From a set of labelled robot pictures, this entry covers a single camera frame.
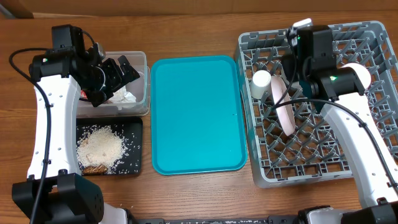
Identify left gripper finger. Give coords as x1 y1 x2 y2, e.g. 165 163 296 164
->
118 55 140 84
90 82 123 107

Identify white tissue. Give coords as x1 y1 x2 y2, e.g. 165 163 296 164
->
108 86 136 103

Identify red snack wrapper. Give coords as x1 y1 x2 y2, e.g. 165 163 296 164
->
80 90 87 100

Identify pale green cup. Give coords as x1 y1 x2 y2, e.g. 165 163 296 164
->
250 70 272 99

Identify large pink plate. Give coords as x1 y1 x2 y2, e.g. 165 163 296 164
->
271 76 295 136

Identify rice food leftovers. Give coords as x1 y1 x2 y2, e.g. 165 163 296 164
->
76 124 141 175

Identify small pink bowl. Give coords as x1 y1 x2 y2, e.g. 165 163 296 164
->
343 63 371 90

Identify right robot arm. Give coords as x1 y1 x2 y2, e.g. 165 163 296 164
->
282 55 397 223

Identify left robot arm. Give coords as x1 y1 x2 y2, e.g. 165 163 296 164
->
12 50 137 223

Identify grey dishwasher rack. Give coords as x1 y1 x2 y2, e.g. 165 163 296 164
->
235 21 397 188

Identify clear plastic bin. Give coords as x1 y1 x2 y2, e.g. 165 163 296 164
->
77 51 150 118

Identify black plastic tray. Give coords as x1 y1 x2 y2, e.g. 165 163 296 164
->
75 116 144 177

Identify teal serving tray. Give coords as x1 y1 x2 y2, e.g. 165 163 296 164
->
150 55 248 175

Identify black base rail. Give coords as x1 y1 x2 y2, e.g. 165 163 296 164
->
137 215 305 224

